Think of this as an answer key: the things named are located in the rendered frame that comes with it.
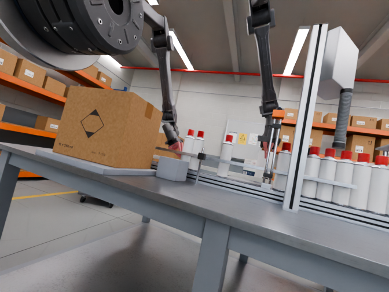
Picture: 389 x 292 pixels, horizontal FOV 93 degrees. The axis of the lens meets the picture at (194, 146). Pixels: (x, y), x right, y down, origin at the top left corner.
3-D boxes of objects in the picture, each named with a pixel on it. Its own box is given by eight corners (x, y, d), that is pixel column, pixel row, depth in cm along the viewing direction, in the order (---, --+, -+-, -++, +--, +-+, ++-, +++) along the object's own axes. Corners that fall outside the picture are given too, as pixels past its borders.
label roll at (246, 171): (275, 185, 135) (278, 165, 136) (259, 182, 123) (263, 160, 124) (251, 179, 151) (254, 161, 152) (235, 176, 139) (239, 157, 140)
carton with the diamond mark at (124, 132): (150, 169, 86) (163, 112, 88) (115, 168, 63) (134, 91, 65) (98, 156, 94) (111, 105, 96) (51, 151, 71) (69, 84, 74)
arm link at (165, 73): (149, 36, 93) (168, 33, 90) (154, 39, 98) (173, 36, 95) (159, 122, 105) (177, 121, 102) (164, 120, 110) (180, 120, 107)
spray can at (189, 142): (190, 169, 97) (198, 131, 99) (186, 168, 93) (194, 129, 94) (181, 167, 99) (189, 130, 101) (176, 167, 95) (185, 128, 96)
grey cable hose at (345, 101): (342, 149, 65) (351, 92, 67) (346, 148, 62) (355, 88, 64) (330, 148, 67) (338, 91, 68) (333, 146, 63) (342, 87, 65)
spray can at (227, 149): (228, 178, 89) (235, 137, 91) (226, 178, 85) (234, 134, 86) (217, 175, 92) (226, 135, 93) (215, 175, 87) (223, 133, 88)
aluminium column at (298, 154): (296, 211, 64) (325, 32, 70) (297, 214, 60) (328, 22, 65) (281, 207, 66) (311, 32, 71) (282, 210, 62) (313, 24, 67)
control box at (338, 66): (352, 97, 70) (359, 49, 71) (332, 78, 61) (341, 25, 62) (322, 101, 78) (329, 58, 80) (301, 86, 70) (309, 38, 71)
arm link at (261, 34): (246, 15, 77) (274, 6, 74) (245, 18, 82) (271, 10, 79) (259, 116, 90) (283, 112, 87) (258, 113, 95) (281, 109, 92)
